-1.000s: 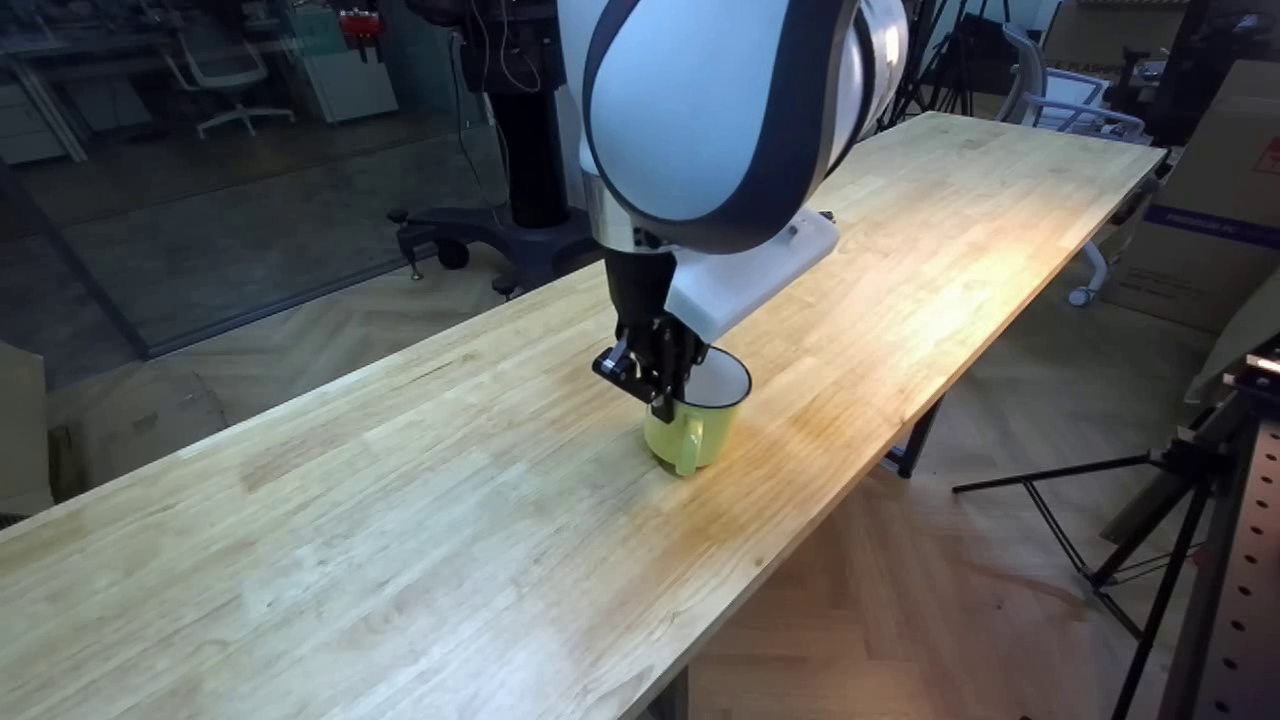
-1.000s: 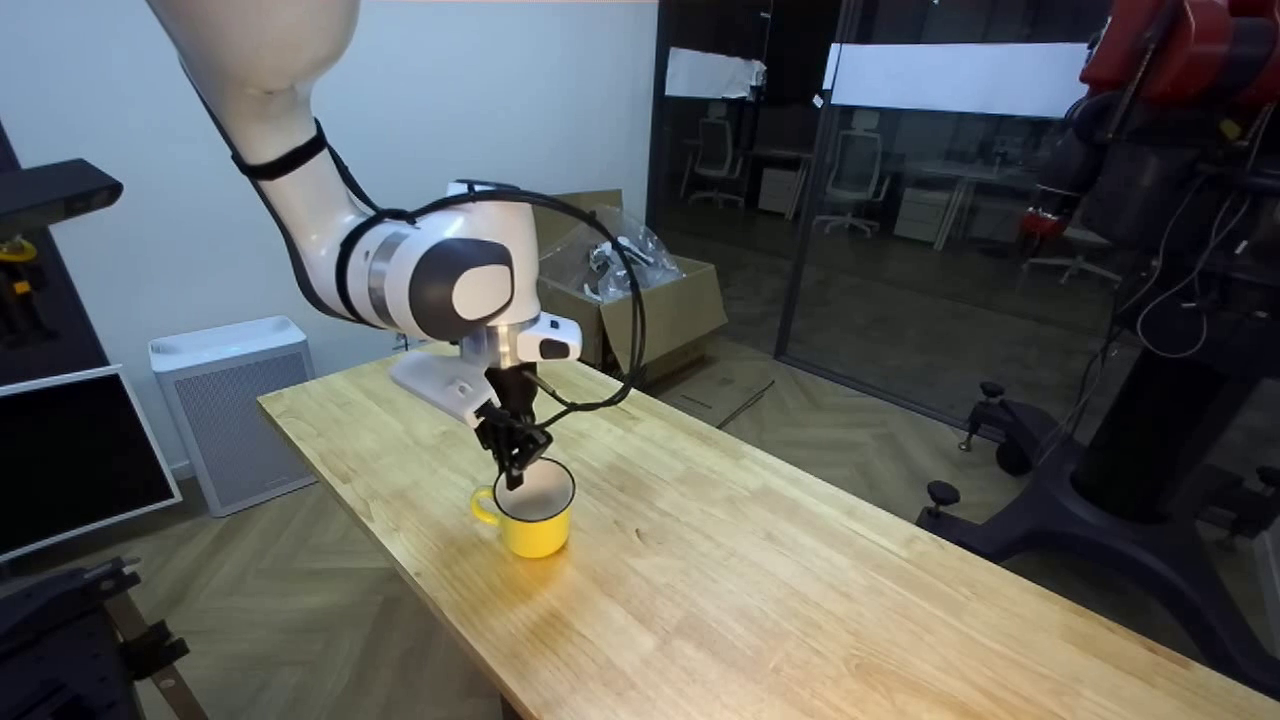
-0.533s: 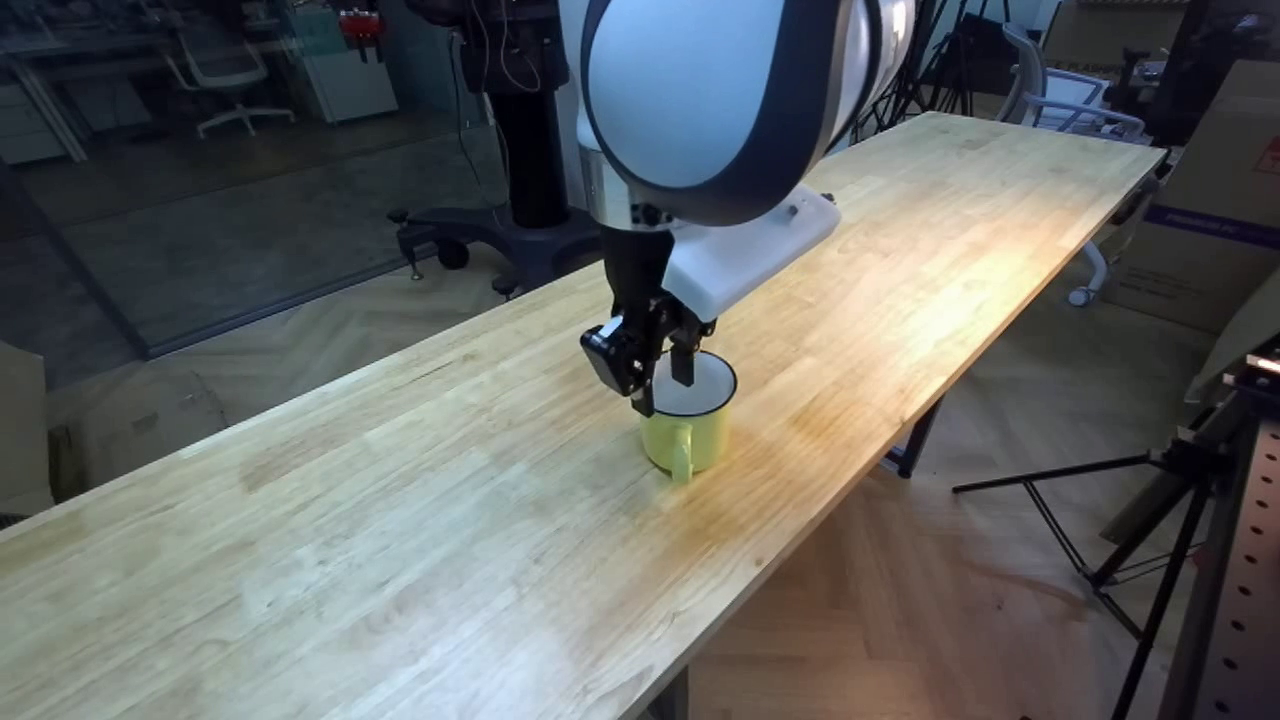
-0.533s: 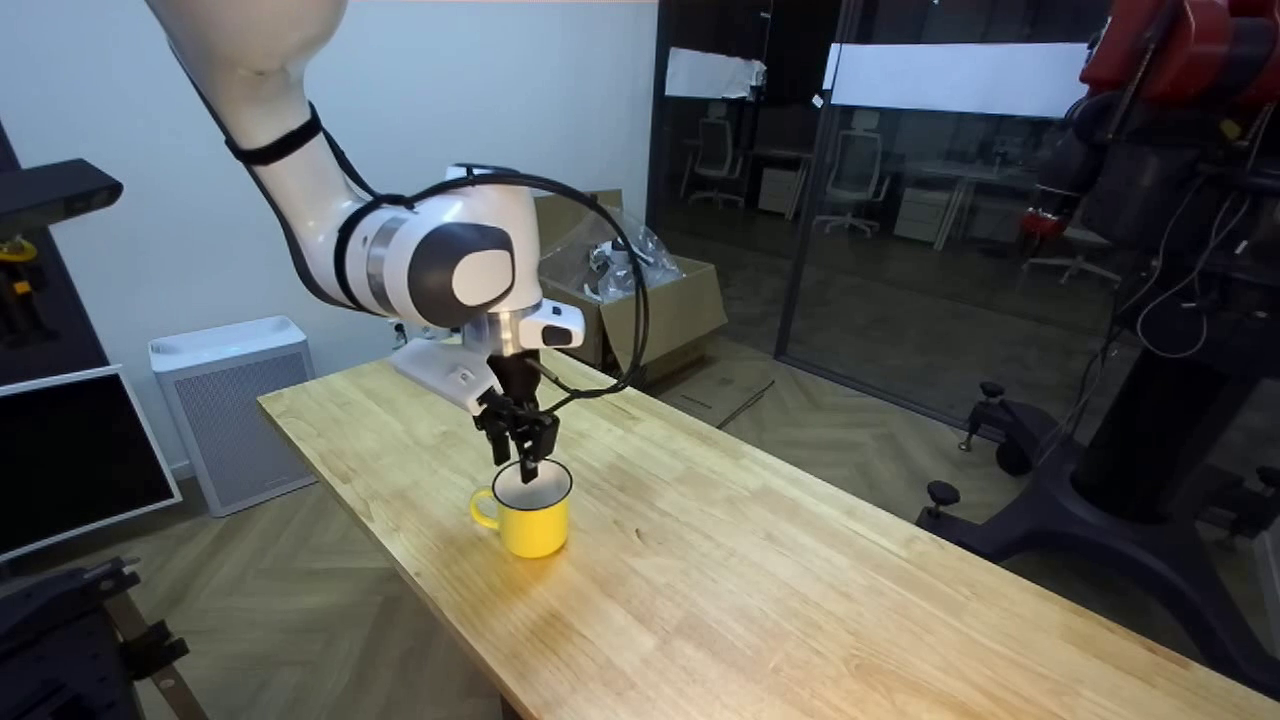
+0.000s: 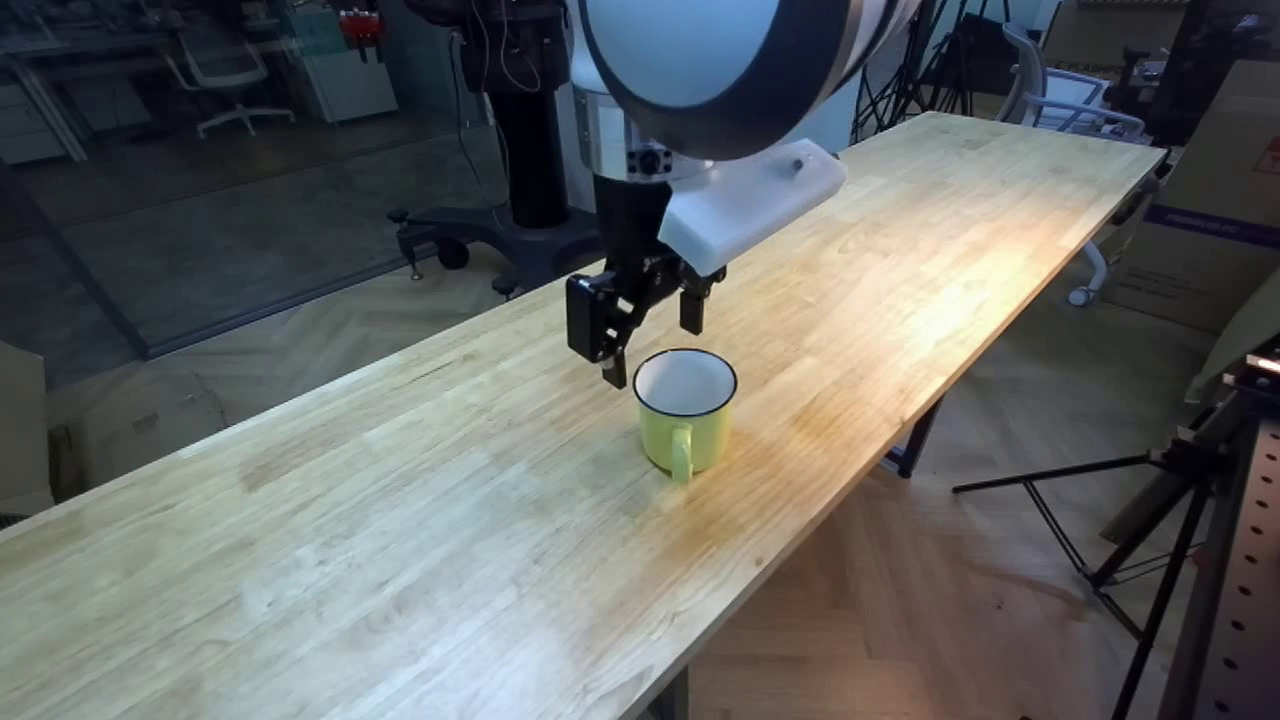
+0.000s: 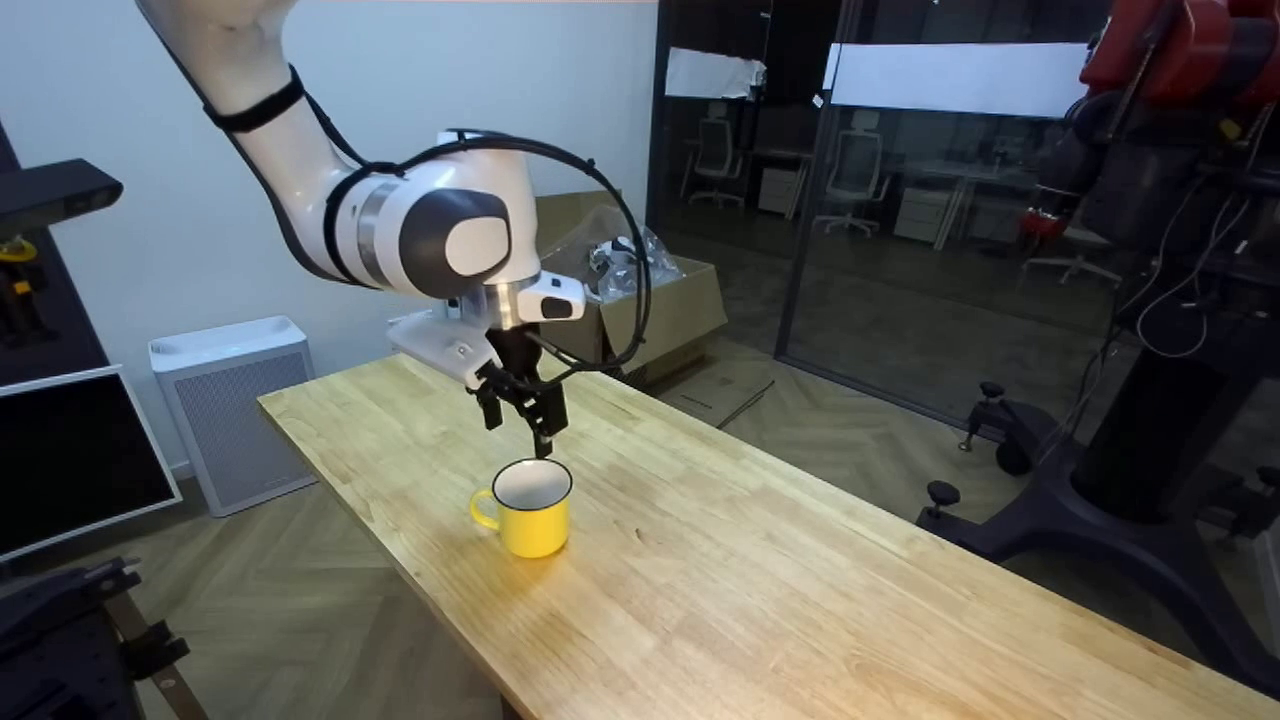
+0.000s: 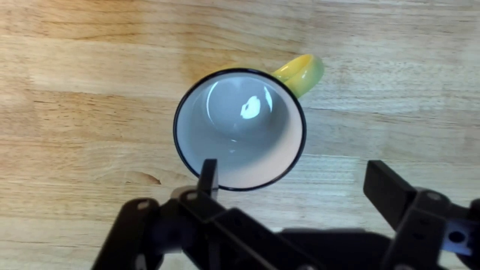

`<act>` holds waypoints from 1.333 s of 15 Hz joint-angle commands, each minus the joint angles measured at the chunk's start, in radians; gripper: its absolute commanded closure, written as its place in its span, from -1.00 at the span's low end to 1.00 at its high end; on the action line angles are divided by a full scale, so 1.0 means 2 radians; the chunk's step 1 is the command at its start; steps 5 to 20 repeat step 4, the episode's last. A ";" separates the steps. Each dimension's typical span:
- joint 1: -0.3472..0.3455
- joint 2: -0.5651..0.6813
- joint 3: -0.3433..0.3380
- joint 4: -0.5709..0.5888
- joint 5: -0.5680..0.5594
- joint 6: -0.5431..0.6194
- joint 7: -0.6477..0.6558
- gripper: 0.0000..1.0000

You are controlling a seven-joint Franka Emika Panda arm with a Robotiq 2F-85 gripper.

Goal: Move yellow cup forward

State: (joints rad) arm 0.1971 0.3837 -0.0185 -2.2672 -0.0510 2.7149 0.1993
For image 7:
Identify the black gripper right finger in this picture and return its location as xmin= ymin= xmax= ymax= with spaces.
xmin=362 ymin=158 xmax=480 ymax=270

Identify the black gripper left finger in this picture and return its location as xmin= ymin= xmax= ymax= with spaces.
xmin=89 ymin=157 xmax=314 ymax=270

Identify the yellow enamel mug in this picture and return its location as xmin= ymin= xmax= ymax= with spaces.
xmin=173 ymin=52 xmax=326 ymax=193

